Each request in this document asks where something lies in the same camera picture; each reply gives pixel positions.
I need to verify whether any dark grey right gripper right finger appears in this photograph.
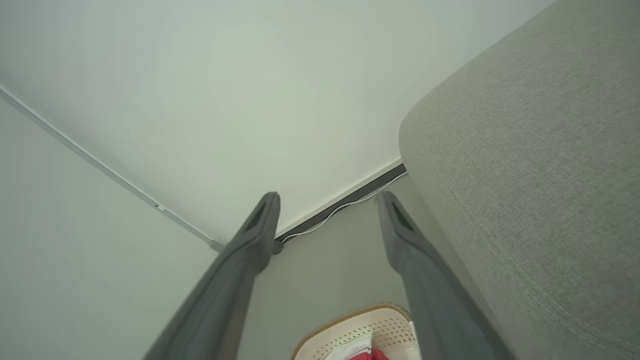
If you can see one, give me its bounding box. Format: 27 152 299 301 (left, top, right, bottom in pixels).
375 191 516 360

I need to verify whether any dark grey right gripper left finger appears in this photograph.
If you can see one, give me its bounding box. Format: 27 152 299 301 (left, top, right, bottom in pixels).
142 192 281 360

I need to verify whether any red garment with white trim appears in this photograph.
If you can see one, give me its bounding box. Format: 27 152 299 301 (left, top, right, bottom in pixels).
325 334 392 360

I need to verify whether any grey fabric sofa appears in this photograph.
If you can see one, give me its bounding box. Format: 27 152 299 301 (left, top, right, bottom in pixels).
390 0 640 360

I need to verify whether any cream perforated laundry basket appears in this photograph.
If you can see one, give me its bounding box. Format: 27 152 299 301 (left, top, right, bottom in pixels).
291 301 419 360

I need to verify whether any dark grey baseboard strip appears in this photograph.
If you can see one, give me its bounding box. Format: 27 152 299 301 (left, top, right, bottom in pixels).
274 163 407 247

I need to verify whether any thin white floor cable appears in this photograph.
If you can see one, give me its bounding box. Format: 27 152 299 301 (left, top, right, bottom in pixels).
280 171 408 245

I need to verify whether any white wall cable conduit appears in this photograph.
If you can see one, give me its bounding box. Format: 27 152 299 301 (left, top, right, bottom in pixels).
0 87 224 252

